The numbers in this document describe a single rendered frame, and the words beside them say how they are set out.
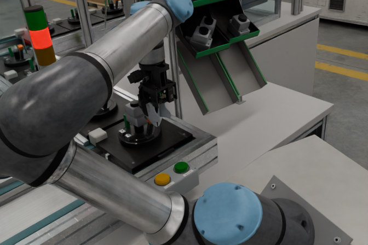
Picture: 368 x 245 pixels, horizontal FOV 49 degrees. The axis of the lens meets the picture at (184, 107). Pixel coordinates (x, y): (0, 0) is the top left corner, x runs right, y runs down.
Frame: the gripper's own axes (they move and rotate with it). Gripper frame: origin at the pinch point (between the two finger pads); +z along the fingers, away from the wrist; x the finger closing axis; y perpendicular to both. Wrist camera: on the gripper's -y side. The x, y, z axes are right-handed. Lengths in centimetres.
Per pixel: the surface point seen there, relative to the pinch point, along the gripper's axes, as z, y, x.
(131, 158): 9.2, -1.3, -9.2
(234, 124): 20.2, -2.7, 37.6
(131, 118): 1.5, -9.3, -2.4
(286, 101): 20, 1, 65
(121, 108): 9.1, -29.3, 6.1
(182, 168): 9.0, 13.4, -2.1
